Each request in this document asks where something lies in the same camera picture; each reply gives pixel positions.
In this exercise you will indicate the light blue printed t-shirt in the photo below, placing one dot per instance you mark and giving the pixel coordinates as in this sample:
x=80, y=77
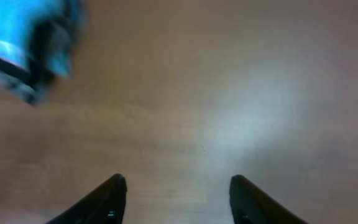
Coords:
x=18, y=20

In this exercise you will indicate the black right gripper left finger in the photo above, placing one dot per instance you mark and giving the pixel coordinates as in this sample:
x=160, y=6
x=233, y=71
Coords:
x=104, y=205

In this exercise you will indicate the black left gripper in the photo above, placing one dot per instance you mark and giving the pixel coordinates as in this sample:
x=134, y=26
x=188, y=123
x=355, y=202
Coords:
x=30, y=70

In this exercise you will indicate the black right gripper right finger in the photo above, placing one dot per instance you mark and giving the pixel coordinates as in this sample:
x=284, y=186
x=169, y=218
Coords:
x=249, y=204

